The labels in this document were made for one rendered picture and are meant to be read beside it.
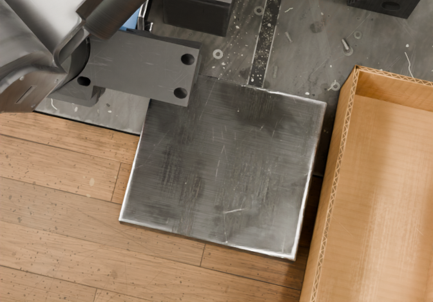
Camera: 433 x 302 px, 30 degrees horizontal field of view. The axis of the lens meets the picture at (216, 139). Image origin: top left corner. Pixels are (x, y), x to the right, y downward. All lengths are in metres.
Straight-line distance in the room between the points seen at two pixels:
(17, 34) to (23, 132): 0.35
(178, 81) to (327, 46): 0.29
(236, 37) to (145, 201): 0.20
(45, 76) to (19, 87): 0.02
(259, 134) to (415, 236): 0.18
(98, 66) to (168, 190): 0.21
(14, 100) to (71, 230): 0.32
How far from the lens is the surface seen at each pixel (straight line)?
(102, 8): 0.52
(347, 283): 0.79
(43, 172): 0.80
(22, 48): 0.46
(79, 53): 0.56
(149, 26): 0.74
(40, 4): 0.51
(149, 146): 0.78
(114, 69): 0.58
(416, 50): 0.86
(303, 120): 0.79
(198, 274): 0.77
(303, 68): 0.83
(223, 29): 0.81
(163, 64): 0.58
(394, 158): 0.82
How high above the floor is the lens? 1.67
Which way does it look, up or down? 75 degrees down
